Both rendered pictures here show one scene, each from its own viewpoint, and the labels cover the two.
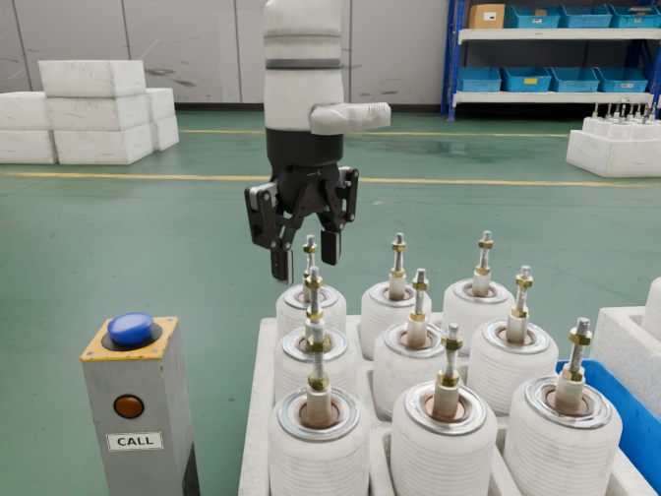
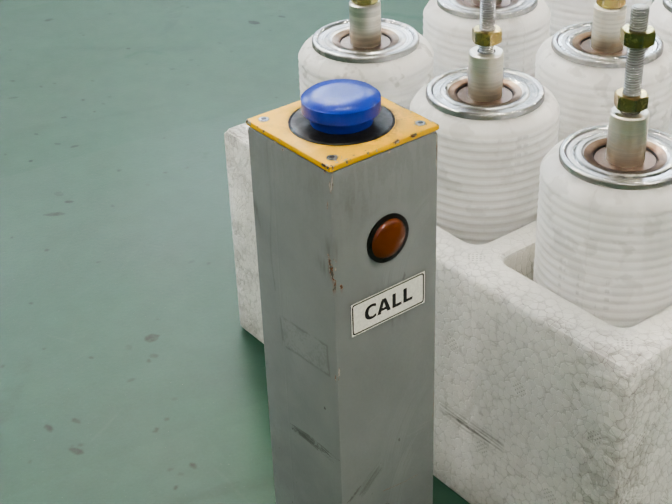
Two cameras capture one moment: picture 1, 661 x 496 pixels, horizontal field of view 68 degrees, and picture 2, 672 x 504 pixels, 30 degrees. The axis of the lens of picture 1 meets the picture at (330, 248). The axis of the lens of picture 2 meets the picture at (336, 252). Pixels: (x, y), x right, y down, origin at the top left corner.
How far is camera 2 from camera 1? 51 cm
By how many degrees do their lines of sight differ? 31
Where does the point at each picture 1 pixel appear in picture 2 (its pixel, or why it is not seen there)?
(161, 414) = (428, 237)
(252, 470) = (530, 297)
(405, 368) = not seen: hidden behind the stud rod
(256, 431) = (465, 259)
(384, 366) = (589, 97)
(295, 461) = (655, 219)
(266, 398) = not seen: hidden behind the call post
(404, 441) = not seen: outside the picture
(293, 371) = (500, 136)
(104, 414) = (352, 267)
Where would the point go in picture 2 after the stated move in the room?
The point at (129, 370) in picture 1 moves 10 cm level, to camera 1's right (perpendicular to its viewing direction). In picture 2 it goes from (395, 167) to (547, 113)
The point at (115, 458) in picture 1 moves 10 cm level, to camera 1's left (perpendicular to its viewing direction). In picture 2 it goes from (357, 348) to (189, 421)
